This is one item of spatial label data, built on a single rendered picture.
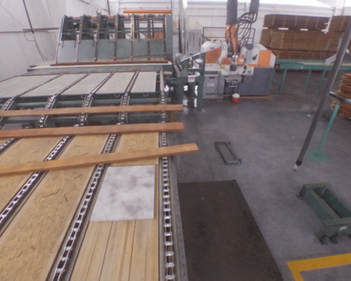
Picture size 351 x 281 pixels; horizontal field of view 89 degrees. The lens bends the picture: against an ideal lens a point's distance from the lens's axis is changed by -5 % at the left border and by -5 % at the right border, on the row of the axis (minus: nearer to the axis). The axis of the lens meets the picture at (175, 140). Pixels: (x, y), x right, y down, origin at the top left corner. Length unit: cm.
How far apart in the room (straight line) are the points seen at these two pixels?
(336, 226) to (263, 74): 544
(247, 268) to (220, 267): 27
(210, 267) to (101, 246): 117
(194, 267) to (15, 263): 146
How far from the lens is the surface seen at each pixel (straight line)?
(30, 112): 363
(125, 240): 143
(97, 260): 141
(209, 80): 622
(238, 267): 228
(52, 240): 158
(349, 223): 280
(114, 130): 255
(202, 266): 221
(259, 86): 725
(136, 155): 200
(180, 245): 137
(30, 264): 155
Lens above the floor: 200
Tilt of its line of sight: 31 degrees down
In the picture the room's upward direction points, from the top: straight up
